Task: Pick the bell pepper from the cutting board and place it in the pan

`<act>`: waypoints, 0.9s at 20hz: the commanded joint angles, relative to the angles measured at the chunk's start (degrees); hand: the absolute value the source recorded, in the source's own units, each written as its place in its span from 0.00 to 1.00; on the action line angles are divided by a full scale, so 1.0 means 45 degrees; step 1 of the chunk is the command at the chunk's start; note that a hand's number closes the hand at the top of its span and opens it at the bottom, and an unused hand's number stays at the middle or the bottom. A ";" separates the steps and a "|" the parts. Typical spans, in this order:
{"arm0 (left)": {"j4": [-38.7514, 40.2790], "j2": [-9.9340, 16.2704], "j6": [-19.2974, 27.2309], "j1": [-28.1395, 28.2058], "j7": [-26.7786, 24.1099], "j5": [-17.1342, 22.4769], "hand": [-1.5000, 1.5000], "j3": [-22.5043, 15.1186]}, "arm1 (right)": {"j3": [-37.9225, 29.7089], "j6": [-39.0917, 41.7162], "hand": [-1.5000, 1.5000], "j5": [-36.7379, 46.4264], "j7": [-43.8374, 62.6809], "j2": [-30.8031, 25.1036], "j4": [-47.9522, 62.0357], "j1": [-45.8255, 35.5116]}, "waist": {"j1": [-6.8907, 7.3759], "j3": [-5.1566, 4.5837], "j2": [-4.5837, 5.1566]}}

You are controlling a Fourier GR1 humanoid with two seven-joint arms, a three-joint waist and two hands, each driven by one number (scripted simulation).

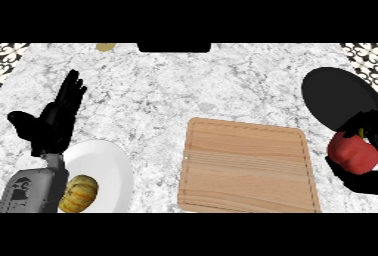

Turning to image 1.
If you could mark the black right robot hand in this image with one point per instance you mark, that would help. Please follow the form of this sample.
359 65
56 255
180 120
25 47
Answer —
362 183

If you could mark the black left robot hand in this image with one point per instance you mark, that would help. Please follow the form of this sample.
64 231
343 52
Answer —
53 123

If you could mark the red bell pepper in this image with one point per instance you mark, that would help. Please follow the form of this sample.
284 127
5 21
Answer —
353 153

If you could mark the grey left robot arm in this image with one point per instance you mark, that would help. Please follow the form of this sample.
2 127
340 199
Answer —
30 190

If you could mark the wooden cutting board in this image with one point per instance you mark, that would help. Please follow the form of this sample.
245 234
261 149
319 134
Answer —
247 166

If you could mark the black round pan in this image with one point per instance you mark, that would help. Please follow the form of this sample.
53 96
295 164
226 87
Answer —
334 96

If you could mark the white plate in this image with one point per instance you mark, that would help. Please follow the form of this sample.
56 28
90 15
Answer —
105 170

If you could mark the tan round object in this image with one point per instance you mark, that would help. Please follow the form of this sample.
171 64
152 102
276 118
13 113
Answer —
105 46

